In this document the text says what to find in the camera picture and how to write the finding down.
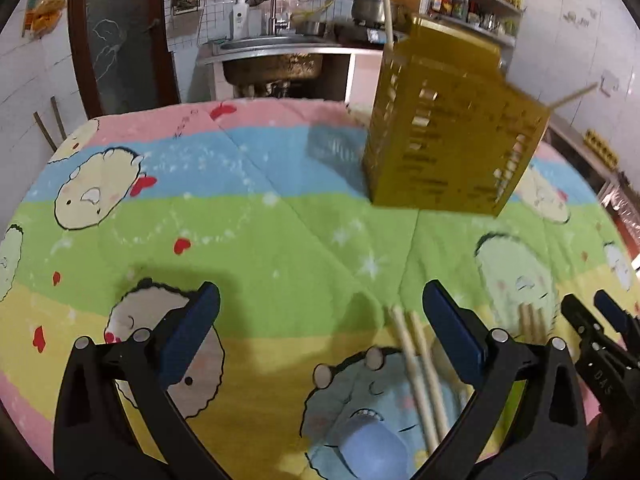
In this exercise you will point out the white wall socket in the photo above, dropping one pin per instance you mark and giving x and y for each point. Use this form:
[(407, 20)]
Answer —
[(610, 85)]

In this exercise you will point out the thin wooden stick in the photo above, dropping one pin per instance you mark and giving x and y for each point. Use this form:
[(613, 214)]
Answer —
[(44, 130), (59, 117)]

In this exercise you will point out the hanging plastic bag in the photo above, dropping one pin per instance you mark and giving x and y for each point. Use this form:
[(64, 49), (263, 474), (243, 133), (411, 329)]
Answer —
[(45, 7)]

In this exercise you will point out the steel kitchen counter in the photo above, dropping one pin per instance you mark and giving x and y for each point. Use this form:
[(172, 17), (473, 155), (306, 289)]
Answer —
[(575, 140)]

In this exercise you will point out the yellow perforated utensil holder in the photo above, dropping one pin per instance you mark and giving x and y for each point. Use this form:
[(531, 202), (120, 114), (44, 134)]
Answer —
[(450, 125)]

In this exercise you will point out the white soap bottle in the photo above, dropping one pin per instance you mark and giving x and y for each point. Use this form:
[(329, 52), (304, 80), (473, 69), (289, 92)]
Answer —
[(240, 17)]

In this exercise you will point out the pale blue spoon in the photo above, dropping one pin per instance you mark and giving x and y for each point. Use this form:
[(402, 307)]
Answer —
[(372, 447)]

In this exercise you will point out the brown door with glass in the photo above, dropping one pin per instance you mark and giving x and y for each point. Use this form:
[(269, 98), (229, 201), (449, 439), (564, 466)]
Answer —
[(125, 35)]

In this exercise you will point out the person's right forearm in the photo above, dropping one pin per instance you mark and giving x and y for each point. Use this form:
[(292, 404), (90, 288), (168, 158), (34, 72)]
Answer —
[(607, 435)]

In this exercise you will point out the steel cooking pot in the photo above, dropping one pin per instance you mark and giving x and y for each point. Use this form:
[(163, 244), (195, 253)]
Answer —
[(366, 7)]

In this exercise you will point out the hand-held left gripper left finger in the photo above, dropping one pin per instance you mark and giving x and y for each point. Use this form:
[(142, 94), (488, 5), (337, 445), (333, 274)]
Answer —
[(192, 330)]

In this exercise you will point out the steel faucet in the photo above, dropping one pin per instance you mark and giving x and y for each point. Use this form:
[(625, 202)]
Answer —
[(274, 5)]

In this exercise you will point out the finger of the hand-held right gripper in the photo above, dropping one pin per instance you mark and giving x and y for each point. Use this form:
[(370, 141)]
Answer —
[(610, 310), (587, 340)]

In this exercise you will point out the yellow egg carton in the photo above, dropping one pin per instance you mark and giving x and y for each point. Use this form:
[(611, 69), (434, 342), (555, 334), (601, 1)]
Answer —
[(601, 147)]

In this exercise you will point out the steel corner shelf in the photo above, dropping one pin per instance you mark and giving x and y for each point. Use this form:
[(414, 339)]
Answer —
[(475, 10)]

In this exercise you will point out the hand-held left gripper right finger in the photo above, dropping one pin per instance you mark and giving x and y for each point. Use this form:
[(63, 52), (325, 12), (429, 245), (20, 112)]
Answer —
[(452, 330)]

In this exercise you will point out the steel kitchen sink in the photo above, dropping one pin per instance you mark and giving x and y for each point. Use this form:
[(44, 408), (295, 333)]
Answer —
[(275, 62)]

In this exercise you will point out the colourful cartoon printed blanket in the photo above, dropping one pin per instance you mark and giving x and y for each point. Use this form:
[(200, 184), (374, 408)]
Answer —
[(275, 240)]

